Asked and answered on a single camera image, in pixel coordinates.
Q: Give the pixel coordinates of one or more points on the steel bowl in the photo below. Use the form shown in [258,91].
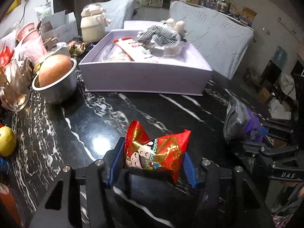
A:
[61,89]

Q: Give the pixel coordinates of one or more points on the white carton with bottles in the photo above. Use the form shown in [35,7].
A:
[59,25]

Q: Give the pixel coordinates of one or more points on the cream ceramic teapot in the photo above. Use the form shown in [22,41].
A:
[93,22]

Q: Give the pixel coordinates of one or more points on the red cartoon snack packet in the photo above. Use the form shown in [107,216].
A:
[163,153]

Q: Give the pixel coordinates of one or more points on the checkered plush doll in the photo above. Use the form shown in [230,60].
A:
[164,33]

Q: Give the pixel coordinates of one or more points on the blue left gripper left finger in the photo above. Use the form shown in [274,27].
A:
[116,162]

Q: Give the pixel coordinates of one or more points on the pink paper cup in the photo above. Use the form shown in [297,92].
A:
[30,44]

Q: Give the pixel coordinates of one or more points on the lavender open gift box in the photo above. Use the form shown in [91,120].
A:
[186,75]

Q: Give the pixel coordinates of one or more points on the clear glass cup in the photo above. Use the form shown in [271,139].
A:
[14,90]

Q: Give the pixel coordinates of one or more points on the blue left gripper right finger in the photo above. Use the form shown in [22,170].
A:
[190,171]

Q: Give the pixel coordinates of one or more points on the yellow green apple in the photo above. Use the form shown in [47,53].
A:
[8,141]

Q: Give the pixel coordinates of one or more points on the green white pouch bag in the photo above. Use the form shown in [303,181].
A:
[43,11]

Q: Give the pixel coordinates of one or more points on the light blue chair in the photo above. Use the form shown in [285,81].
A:
[220,39]
[118,11]

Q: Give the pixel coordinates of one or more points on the near light blue chair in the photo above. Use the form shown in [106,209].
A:
[220,39]

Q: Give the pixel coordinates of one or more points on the far light blue chair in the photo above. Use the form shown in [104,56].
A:
[118,11]

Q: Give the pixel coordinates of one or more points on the brown ceramic mug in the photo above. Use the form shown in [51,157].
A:
[50,43]

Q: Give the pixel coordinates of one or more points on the purple silver snack packet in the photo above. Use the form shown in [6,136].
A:
[241,123]

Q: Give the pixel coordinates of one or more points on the red chili snack bag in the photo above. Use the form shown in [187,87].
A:
[6,56]

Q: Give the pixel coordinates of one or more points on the red white snack bar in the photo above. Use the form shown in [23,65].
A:
[135,50]

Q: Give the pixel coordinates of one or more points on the cardboard box on counter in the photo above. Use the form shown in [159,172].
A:
[247,16]

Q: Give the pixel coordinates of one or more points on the clear plastic pouch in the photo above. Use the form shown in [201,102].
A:
[170,50]

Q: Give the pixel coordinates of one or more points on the white refrigerator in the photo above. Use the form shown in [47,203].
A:
[24,14]

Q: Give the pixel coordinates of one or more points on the brown round fruit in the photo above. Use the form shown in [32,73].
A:
[53,68]

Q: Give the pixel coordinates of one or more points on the gold wrapped candy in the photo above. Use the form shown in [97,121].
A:
[76,48]

